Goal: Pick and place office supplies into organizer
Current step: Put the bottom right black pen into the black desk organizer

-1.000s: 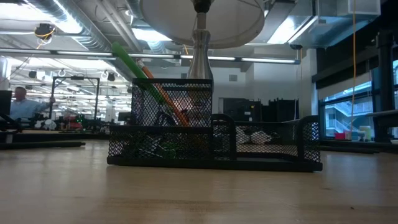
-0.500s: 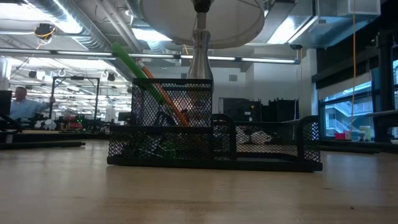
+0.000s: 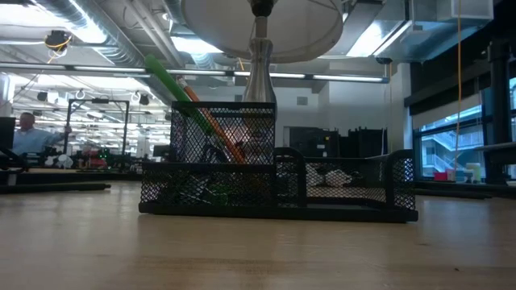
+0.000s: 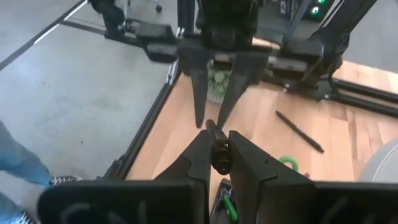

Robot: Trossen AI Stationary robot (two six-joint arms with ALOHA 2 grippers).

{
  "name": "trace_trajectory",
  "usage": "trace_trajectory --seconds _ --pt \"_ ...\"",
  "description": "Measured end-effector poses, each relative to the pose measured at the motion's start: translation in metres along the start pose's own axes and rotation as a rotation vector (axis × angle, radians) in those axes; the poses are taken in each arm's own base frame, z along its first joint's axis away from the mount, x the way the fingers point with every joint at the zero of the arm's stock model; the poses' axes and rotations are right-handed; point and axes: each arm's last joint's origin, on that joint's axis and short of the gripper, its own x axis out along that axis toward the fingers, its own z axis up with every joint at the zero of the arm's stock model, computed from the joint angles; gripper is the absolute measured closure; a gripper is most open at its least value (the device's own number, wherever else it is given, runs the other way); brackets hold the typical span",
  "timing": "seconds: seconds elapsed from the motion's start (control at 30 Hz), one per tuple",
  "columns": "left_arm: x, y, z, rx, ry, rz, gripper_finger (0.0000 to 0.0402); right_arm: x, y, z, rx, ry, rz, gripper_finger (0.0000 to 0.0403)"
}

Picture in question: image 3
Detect black mesh desk organizer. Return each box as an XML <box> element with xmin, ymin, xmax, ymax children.
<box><xmin>138</xmin><ymin>100</ymin><xmax>419</xmax><ymax>224</ymax></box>

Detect orange pencil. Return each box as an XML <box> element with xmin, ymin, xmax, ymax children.
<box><xmin>176</xmin><ymin>75</ymin><xmax>248</xmax><ymax>165</ymax></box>

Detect black binder clip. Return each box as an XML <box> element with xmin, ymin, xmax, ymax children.
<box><xmin>177</xmin><ymin>183</ymin><xmax>214</xmax><ymax>205</ymax></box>

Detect green marker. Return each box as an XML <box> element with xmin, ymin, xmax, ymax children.
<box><xmin>144</xmin><ymin>53</ymin><xmax>217</xmax><ymax>138</ymax></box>

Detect black storage cabinets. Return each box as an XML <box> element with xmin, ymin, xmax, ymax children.
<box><xmin>281</xmin><ymin>126</ymin><xmax>389</xmax><ymax>159</ymax></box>

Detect white shade table lamp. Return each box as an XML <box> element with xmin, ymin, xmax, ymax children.
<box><xmin>180</xmin><ymin>0</ymin><xmax>344</xmax><ymax>104</ymax></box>

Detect long ceiling light strip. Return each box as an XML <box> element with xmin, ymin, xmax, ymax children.
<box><xmin>0</xmin><ymin>62</ymin><xmax>391</xmax><ymax>85</ymax></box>

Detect computer monitor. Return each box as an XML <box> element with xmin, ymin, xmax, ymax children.
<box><xmin>410</xmin><ymin>76</ymin><xmax>516</xmax><ymax>182</ymax></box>

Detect person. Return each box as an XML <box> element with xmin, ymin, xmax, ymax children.
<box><xmin>10</xmin><ymin>111</ymin><xmax>73</xmax><ymax>157</ymax></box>

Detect black ceiling-mounted device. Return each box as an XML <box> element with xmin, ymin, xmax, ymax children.
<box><xmin>44</xmin><ymin>30</ymin><xmax>73</xmax><ymax>52</ymax></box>

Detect black vertical column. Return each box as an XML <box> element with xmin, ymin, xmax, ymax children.
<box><xmin>486</xmin><ymin>38</ymin><xmax>512</xmax><ymax>185</ymax></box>

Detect dark background monitor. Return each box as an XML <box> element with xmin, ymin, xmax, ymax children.
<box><xmin>0</xmin><ymin>116</ymin><xmax>17</xmax><ymax>151</ymax></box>

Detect black background stand frame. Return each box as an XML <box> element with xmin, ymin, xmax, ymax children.
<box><xmin>64</xmin><ymin>98</ymin><xmax>131</xmax><ymax>167</ymax></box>

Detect silver round ventilation duct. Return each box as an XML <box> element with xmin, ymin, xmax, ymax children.
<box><xmin>34</xmin><ymin>0</ymin><xmax>182</xmax><ymax>106</ymax></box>

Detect large rectangular metal duct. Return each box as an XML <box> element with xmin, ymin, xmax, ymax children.
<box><xmin>346</xmin><ymin>0</ymin><xmax>495</xmax><ymax>64</ymax></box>

